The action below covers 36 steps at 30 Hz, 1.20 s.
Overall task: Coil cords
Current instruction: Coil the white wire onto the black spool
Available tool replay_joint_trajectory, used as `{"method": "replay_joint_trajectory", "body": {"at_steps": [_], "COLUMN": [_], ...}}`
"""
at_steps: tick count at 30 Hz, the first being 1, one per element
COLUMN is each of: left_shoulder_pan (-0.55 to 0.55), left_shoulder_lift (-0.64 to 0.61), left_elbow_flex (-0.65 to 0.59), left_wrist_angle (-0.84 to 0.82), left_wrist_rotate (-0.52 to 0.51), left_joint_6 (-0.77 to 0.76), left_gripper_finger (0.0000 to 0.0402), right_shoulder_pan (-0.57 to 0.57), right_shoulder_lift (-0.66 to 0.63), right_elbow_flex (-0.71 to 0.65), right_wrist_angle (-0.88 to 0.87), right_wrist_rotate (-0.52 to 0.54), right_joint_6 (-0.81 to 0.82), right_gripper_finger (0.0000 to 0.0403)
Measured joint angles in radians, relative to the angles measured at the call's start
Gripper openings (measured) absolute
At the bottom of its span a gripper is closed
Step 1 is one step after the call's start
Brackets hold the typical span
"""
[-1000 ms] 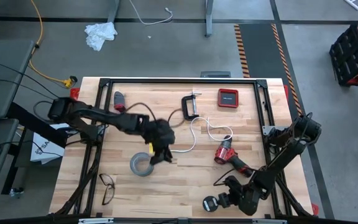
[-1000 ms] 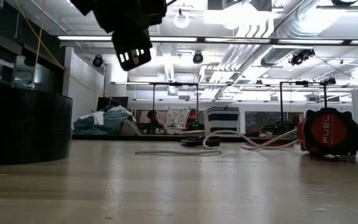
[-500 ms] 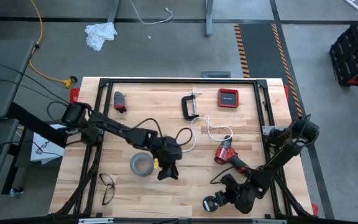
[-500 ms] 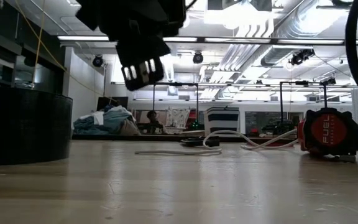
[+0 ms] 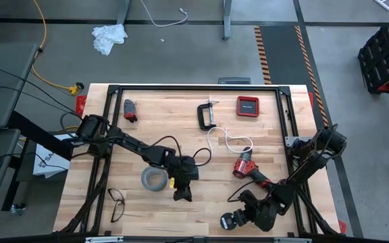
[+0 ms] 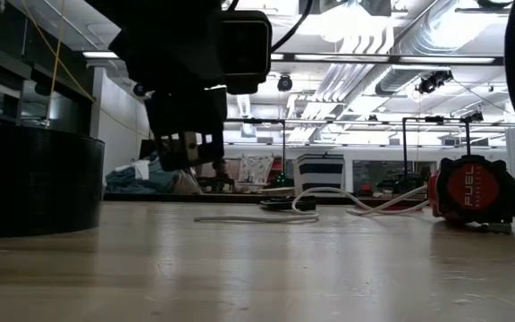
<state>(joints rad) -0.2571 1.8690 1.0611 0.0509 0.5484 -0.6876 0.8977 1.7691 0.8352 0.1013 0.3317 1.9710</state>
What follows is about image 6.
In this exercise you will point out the grey duct tape roll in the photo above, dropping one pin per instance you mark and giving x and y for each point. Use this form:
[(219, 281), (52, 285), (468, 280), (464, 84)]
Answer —
[(34, 179)]

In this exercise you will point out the black ceiling camera cluster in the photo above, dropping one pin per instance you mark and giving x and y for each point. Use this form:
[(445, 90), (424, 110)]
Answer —
[(432, 82)]

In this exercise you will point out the white black striped box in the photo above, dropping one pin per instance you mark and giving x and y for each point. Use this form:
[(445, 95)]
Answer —
[(320, 169)]

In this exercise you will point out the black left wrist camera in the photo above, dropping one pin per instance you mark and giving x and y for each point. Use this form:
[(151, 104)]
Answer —
[(246, 49)]

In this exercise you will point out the black ceiling spotlight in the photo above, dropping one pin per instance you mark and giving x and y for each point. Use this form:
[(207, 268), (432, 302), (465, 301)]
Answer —
[(139, 89), (284, 83)]

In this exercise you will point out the teal white cloth pile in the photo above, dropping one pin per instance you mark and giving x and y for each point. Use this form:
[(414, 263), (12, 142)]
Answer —
[(128, 181)]

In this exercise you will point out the black gantry frame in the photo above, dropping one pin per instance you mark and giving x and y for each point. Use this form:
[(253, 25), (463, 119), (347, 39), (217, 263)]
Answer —
[(257, 121), (404, 147)]

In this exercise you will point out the black C-clamp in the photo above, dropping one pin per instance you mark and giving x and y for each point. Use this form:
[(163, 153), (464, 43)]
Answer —
[(280, 205)]

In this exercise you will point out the red square tray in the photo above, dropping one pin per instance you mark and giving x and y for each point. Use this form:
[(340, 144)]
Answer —
[(411, 200)]

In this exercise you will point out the black aluminium table frame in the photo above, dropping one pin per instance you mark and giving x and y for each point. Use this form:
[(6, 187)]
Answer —
[(150, 197)]

